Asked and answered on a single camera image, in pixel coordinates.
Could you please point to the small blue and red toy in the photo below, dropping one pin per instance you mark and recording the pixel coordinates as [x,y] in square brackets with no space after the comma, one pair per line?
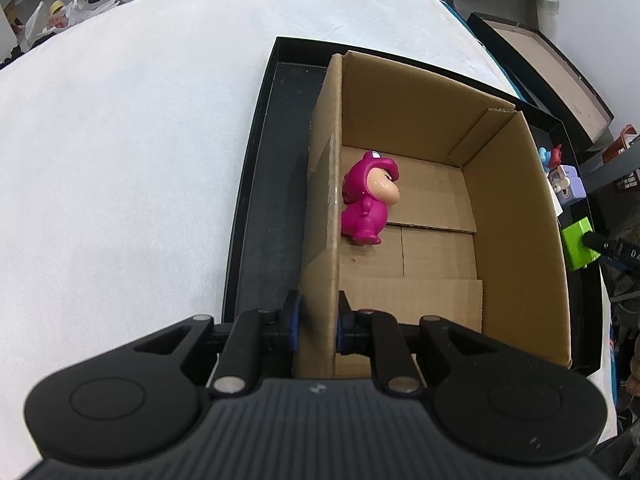
[549,156]

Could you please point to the white plastic bags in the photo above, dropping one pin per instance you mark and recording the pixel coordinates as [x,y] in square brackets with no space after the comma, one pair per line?
[65,17]

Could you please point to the brown box with black rim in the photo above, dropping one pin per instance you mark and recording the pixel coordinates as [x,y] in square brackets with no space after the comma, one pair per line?
[545,65]

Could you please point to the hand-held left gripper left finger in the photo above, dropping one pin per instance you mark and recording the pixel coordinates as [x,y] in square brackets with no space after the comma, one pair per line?
[295,321]

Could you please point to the teal cloth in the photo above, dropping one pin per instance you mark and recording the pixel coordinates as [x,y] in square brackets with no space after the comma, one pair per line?
[492,55]

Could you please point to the pink toy figurine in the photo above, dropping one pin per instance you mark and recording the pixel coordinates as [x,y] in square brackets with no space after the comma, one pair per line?
[367,205]

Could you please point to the purple and white toy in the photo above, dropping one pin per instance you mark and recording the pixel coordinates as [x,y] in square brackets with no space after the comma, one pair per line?
[567,190]

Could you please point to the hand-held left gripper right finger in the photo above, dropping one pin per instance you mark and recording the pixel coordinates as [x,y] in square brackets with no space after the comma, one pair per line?
[342,326]

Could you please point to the brown cardboard box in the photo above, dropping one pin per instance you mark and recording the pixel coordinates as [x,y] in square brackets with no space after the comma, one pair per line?
[505,210]

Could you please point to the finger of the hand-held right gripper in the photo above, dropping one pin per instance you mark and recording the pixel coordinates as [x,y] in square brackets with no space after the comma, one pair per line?
[615,250]

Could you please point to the red plastic basket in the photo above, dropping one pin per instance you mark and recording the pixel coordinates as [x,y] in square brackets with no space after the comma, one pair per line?
[629,183]
[625,142]

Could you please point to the black shallow tray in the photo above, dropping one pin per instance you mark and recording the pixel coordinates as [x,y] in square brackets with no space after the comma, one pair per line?
[272,200]

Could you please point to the green toy block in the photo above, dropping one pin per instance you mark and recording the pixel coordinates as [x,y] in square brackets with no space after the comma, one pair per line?
[575,242]

